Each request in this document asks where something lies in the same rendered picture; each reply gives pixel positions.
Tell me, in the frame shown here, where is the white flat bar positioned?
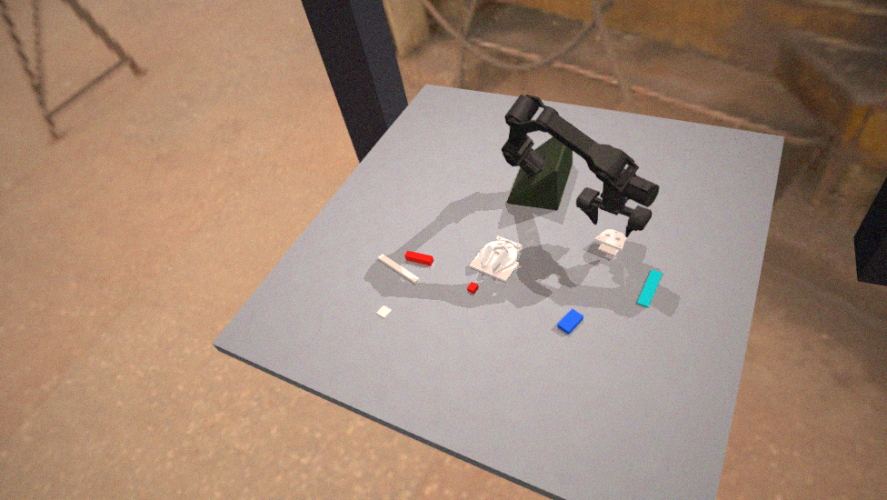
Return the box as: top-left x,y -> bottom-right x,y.
378,254 -> 420,284

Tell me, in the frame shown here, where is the cyan flat bar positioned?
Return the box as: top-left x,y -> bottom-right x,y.
637,270 -> 663,307

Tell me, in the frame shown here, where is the blue rectangular block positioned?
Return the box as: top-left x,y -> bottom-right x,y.
558,309 -> 583,335

